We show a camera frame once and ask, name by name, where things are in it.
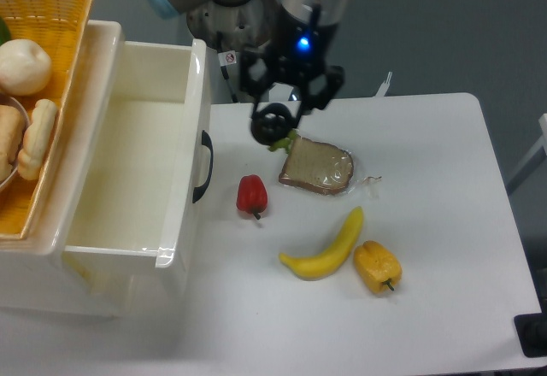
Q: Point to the dark purple mangosteen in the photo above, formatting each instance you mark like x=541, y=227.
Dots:
x=271, y=124

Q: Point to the long braided bread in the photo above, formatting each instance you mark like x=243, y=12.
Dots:
x=36, y=139

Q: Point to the yellow banana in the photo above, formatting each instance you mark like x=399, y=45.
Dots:
x=328, y=261

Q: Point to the green vegetable in basket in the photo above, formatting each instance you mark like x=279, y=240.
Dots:
x=5, y=33

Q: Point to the black device at table edge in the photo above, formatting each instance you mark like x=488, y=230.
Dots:
x=531, y=331

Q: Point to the red bell pepper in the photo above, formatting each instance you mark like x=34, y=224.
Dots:
x=252, y=196

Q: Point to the black drawer handle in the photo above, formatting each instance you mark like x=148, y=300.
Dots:
x=206, y=167

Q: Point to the yellow bell pepper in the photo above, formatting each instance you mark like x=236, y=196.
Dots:
x=377, y=267

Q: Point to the bread slice in plastic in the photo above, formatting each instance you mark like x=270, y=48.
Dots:
x=322, y=168

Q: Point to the brown bread roll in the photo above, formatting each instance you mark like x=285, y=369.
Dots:
x=11, y=130

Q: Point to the white drawer cabinet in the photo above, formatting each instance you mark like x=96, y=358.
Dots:
x=37, y=273

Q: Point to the yellow woven basket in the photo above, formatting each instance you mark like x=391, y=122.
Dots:
x=58, y=26

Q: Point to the open upper white drawer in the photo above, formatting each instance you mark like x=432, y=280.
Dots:
x=135, y=213

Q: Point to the white metal bracket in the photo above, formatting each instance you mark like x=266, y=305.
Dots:
x=283, y=93

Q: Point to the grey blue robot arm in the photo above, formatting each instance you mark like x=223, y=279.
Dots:
x=333, y=11

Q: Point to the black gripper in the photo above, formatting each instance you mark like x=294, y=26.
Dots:
x=297, y=57

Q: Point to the round white bun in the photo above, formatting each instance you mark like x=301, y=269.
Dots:
x=26, y=68

